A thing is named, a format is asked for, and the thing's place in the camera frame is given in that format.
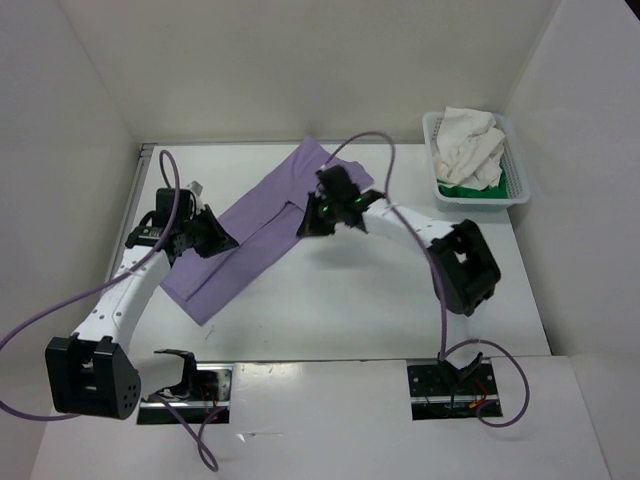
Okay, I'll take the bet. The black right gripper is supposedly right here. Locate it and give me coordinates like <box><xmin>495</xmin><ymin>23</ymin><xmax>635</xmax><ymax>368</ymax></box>
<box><xmin>296</xmin><ymin>190</ymin><xmax>342</xmax><ymax>238</ymax></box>

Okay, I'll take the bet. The purple t shirt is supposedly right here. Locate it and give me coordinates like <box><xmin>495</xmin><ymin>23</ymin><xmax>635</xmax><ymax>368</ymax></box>
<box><xmin>161</xmin><ymin>137</ymin><xmax>374</xmax><ymax>325</ymax></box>

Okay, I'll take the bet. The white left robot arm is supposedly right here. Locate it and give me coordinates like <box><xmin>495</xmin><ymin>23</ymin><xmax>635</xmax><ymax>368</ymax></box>
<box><xmin>45</xmin><ymin>181</ymin><xmax>238</xmax><ymax>420</ymax></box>

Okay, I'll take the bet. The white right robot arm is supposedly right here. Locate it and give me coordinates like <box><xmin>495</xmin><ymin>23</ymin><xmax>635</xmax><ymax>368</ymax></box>
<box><xmin>296</xmin><ymin>166</ymin><xmax>501</xmax><ymax>393</ymax></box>

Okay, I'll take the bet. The white crumpled t shirt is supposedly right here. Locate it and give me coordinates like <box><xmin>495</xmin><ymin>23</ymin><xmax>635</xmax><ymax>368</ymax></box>
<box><xmin>434</xmin><ymin>107</ymin><xmax>506</xmax><ymax>184</ymax></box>

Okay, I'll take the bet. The green t shirt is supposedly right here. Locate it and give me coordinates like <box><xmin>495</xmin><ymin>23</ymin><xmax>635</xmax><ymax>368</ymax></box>
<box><xmin>437</xmin><ymin>168</ymin><xmax>508</xmax><ymax>199</ymax></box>

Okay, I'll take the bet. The white plastic laundry basket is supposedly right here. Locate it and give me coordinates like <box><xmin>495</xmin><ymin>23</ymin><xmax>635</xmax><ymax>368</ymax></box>
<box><xmin>422</xmin><ymin>107</ymin><xmax>531</xmax><ymax>212</ymax></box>

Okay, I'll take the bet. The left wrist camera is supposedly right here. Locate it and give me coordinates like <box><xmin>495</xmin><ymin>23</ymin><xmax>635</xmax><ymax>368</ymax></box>
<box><xmin>187</xmin><ymin>181</ymin><xmax>203</xmax><ymax>199</ymax></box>

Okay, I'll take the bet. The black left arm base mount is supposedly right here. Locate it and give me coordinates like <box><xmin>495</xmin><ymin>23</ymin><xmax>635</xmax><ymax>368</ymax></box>
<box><xmin>136</xmin><ymin>362</ymin><xmax>234</xmax><ymax>426</ymax></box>

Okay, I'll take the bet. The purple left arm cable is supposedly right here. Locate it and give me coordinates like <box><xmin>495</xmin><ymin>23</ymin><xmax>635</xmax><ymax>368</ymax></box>
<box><xmin>0</xmin><ymin>149</ymin><xmax>220</xmax><ymax>472</ymax></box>

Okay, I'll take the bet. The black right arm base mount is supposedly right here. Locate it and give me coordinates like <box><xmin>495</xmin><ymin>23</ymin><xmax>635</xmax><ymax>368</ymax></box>
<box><xmin>406</xmin><ymin>359</ymin><xmax>503</xmax><ymax>421</ymax></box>

